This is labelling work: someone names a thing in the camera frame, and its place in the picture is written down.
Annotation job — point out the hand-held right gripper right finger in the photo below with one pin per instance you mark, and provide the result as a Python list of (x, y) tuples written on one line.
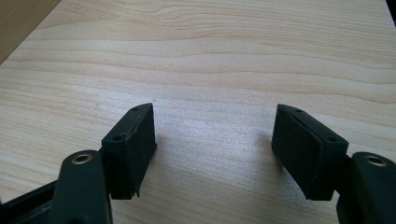
[(305, 155)]

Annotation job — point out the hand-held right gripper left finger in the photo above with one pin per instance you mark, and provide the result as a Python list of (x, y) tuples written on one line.
[(130, 155)]

